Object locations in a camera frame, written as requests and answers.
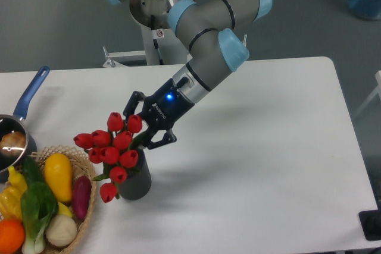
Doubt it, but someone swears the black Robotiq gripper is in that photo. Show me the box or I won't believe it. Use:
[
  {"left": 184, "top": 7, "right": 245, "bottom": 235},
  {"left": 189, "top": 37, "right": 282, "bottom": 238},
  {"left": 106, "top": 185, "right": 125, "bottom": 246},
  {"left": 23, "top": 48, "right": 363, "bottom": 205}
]
[{"left": 123, "top": 79, "right": 195, "bottom": 150}]

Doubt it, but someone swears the red tulip bouquet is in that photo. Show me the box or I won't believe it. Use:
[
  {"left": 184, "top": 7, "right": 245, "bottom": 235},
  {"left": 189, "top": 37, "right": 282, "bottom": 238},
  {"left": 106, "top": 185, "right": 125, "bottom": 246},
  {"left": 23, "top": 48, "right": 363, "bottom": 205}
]
[{"left": 74, "top": 112, "right": 143, "bottom": 203}]

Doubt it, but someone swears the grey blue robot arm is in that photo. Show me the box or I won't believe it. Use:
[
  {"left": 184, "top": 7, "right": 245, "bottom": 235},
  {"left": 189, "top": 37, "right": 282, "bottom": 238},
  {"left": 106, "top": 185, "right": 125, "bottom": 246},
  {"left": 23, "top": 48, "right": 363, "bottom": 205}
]
[{"left": 109, "top": 0, "right": 273, "bottom": 149}]

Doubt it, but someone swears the dark grey ribbed vase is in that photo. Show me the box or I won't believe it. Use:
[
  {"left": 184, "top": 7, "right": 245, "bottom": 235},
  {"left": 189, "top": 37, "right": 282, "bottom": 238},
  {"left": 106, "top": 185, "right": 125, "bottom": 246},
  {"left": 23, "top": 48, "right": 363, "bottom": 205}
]
[{"left": 118, "top": 149, "right": 152, "bottom": 200}]

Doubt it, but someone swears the woven wicker basket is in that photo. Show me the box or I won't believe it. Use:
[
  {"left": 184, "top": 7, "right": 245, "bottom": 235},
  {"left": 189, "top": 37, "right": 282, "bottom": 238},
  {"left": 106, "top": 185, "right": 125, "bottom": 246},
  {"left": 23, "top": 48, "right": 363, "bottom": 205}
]
[{"left": 0, "top": 145, "right": 98, "bottom": 254}]

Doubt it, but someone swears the purple eggplant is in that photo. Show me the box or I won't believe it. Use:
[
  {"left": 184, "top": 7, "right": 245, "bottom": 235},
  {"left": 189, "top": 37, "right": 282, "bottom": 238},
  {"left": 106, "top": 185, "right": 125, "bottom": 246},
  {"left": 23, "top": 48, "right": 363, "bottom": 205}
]
[{"left": 71, "top": 175, "right": 92, "bottom": 221}]

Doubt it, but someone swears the yellow squash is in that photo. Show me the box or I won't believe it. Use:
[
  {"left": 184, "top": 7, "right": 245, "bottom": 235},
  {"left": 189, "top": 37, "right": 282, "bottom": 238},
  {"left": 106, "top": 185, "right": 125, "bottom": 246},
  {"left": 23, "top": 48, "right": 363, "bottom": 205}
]
[{"left": 44, "top": 153, "right": 73, "bottom": 204}]

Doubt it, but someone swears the brown bun in pan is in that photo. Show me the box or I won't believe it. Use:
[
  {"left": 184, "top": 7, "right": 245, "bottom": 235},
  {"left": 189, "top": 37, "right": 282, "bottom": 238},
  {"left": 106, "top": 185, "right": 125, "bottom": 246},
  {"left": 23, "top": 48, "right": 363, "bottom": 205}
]
[{"left": 1, "top": 131, "right": 26, "bottom": 158}]

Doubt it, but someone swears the green bok choy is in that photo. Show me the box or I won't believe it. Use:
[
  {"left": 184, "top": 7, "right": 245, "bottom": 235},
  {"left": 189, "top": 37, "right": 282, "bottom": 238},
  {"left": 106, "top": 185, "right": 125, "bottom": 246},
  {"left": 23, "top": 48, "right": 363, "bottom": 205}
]
[{"left": 21, "top": 156, "right": 58, "bottom": 253}]

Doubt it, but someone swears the white garlic bulb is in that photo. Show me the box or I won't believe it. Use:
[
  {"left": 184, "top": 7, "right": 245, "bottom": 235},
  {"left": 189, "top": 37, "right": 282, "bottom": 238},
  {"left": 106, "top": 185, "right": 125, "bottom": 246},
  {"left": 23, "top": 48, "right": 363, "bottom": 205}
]
[{"left": 45, "top": 214, "right": 77, "bottom": 247}]

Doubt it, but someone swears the small yellow pepper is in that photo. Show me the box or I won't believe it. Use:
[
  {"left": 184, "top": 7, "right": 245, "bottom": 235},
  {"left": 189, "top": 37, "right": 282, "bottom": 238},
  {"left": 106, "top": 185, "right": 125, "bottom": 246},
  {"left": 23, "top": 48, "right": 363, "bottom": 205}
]
[{"left": 8, "top": 166, "right": 27, "bottom": 195}]

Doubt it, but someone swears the yellow bell pepper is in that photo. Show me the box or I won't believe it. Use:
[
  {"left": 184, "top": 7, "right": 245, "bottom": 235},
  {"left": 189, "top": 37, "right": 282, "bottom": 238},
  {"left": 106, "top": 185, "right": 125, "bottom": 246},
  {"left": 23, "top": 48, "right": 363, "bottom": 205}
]
[{"left": 1, "top": 186, "right": 23, "bottom": 221}]

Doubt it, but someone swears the orange fruit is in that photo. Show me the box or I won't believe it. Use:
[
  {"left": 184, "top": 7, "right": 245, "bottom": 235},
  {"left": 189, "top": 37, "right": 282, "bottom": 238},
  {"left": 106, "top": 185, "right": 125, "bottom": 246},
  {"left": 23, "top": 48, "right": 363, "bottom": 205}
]
[{"left": 1, "top": 219, "right": 25, "bottom": 253}]

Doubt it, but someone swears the black device at edge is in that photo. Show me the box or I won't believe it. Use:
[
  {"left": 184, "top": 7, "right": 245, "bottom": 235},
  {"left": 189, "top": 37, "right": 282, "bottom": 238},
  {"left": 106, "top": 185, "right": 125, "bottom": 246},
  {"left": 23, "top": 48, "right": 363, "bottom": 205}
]
[{"left": 358, "top": 210, "right": 380, "bottom": 241}]

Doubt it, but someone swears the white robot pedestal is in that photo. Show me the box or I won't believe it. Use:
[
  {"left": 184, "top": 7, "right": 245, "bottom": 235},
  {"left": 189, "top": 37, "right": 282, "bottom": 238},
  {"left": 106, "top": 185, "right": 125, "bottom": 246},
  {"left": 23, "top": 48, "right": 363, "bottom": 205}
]
[{"left": 102, "top": 0, "right": 249, "bottom": 68}]

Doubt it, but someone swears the blue handled saucepan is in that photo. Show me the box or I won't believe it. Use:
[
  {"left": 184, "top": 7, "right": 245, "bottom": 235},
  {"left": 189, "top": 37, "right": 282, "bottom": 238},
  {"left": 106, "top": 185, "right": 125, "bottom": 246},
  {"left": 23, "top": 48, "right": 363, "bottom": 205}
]
[{"left": 1, "top": 66, "right": 50, "bottom": 183}]

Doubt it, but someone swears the white frame at right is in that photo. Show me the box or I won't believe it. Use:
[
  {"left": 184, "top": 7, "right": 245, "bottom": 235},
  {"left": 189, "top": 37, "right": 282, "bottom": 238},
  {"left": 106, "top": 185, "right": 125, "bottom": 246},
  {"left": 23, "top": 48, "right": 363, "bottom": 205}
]
[{"left": 354, "top": 70, "right": 380, "bottom": 118}]

